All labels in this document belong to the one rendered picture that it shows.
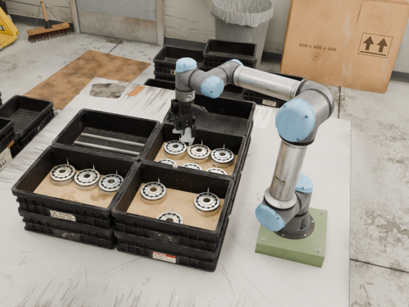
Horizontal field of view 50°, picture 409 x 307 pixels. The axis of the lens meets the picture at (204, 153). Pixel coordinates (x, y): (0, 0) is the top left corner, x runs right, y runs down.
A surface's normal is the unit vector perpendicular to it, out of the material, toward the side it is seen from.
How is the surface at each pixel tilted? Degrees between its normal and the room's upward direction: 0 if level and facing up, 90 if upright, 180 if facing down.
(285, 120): 82
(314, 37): 77
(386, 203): 0
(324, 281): 0
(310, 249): 2
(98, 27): 90
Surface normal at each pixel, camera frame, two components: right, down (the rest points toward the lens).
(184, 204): 0.04, -0.79
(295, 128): -0.64, 0.33
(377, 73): -0.24, 0.33
